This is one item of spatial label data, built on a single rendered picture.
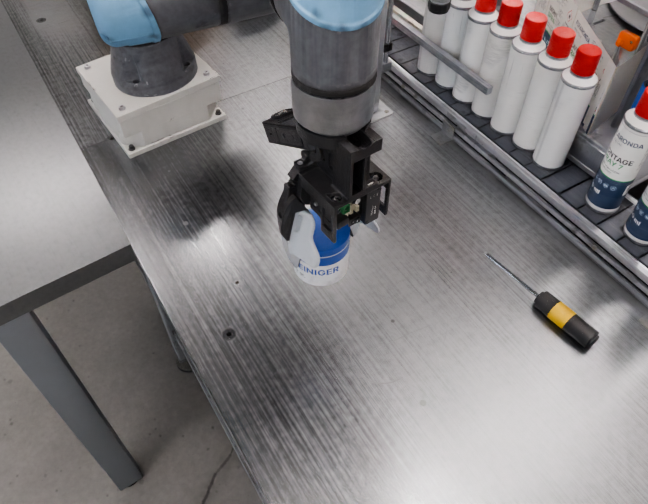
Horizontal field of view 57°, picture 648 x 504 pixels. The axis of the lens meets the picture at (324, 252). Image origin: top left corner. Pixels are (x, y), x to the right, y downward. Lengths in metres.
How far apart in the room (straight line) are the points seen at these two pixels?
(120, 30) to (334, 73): 0.18
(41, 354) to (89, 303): 0.90
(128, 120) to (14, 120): 0.29
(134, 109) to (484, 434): 0.75
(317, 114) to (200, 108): 0.63
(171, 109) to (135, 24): 0.58
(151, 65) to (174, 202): 0.23
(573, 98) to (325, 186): 0.48
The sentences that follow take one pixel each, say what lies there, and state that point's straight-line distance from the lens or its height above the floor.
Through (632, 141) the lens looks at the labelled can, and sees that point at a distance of 0.91.
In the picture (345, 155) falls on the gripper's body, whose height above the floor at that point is 1.19.
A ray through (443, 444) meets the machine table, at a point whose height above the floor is 0.83.
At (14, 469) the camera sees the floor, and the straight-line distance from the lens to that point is 1.82.
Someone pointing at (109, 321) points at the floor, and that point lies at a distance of 1.95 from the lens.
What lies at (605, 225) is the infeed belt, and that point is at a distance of 0.99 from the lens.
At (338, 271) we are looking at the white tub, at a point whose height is 0.97.
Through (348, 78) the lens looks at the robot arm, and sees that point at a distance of 0.50.
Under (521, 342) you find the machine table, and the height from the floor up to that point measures 0.83.
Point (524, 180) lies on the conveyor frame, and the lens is 1.03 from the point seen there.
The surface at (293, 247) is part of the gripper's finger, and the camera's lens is 0.67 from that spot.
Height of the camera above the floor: 1.54
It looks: 50 degrees down
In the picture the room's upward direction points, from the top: straight up
